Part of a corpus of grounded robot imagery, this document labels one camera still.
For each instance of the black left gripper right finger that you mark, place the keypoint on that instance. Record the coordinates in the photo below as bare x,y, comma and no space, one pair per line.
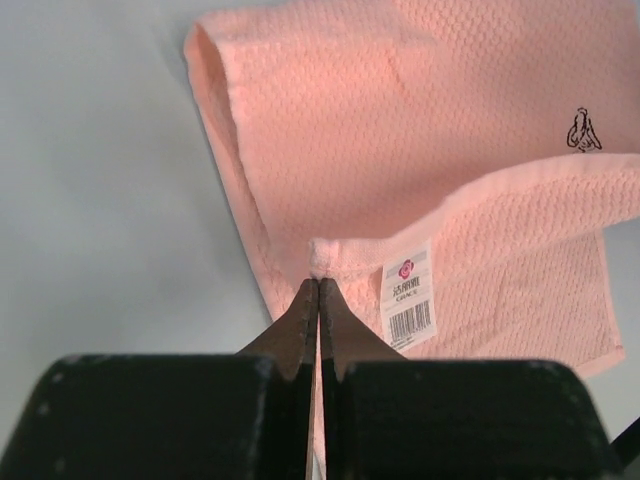
388,417

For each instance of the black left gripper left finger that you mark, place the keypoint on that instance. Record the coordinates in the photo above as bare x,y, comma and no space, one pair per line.
247,415

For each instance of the light pink towel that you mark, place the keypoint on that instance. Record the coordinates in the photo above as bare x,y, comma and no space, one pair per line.
452,165

